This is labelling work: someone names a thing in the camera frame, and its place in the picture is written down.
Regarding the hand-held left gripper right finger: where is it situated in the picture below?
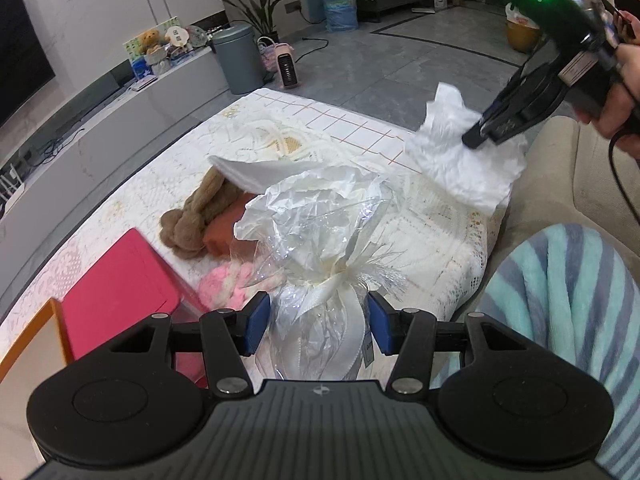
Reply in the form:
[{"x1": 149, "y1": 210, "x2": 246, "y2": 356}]
[{"x1": 366, "y1": 290, "x2": 526, "y2": 395}]

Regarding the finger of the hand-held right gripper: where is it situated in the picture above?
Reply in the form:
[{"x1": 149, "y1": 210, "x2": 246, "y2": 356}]
[{"x1": 461, "y1": 102, "x2": 523, "y2": 150}]

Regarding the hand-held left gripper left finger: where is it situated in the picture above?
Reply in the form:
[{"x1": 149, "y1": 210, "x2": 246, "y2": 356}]
[{"x1": 107, "y1": 292, "x2": 272, "y2": 399}]

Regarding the clear cellophane gift bag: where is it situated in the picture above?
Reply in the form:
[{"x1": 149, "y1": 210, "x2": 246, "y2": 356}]
[{"x1": 232, "y1": 162, "x2": 409, "y2": 381}]

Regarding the orange cardboard box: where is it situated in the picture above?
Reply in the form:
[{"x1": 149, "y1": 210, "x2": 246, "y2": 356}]
[{"x1": 0, "y1": 297, "x2": 76, "y2": 387}]

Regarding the person's right hand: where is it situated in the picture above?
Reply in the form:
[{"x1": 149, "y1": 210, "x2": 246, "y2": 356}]
[{"x1": 572, "y1": 42, "x2": 640, "y2": 154}]

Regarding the yellow round bin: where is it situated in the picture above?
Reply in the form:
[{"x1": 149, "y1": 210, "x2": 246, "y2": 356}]
[{"x1": 504, "y1": 4, "x2": 544, "y2": 54}]

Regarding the pink white fluffy cloth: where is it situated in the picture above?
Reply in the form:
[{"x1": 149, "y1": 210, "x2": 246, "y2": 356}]
[{"x1": 197, "y1": 262, "x2": 261, "y2": 311}]

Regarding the beige sofa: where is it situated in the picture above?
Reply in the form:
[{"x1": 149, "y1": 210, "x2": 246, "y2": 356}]
[{"x1": 492, "y1": 114, "x2": 640, "y2": 281}]

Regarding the brown yarn skein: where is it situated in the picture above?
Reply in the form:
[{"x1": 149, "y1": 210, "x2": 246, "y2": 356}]
[{"x1": 159, "y1": 164, "x2": 251, "y2": 256}]

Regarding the red lidded storage box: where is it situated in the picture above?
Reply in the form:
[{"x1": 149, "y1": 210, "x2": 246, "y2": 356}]
[{"x1": 59, "y1": 227, "x2": 211, "y2": 377}]

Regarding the blue water bottle jug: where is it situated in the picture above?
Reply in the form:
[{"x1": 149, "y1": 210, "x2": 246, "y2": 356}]
[{"x1": 322, "y1": 0, "x2": 360, "y2": 34}]

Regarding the small pink space heater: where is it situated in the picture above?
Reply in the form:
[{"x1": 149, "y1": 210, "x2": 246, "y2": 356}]
[{"x1": 273, "y1": 42, "x2": 300, "y2": 90}]

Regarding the pink woven basket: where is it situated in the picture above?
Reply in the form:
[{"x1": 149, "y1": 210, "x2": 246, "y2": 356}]
[{"x1": 257, "y1": 34, "x2": 279, "y2": 81}]

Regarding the white marble television cabinet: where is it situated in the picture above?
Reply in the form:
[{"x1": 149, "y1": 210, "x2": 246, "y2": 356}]
[{"x1": 0, "y1": 47, "x2": 231, "y2": 321}]

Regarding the grey pedal trash can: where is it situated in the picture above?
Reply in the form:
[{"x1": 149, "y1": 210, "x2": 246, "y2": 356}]
[{"x1": 209, "y1": 22, "x2": 266, "y2": 95}]

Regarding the long-leaf potted plant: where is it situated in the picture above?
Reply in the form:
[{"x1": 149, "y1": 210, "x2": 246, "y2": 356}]
[{"x1": 209, "y1": 0, "x2": 301, "y2": 44}]

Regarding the white wifi router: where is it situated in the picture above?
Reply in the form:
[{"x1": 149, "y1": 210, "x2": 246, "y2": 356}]
[{"x1": 0, "y1": 159, "x2": 29, "y2": 216}]

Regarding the brown teddy bear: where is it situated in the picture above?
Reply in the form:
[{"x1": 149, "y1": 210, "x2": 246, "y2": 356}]
[{"x1": 138, "y1": 29, "x2": 164, "y2": 54}]

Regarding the green printed card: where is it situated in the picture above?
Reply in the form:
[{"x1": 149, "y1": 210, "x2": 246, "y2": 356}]
[{"x1": 123, "y1": 35, "x2": 151, "y2": 63}]

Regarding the black flat television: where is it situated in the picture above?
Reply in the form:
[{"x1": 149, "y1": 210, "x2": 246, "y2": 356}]
[{"x1": 0, "y1": 0, "x2": 56, "y2": 129}]

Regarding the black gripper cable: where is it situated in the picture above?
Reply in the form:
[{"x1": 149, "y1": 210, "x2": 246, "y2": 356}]
[{"x1": 607, "y1": 129, "x2": 640, "y2": 221}]

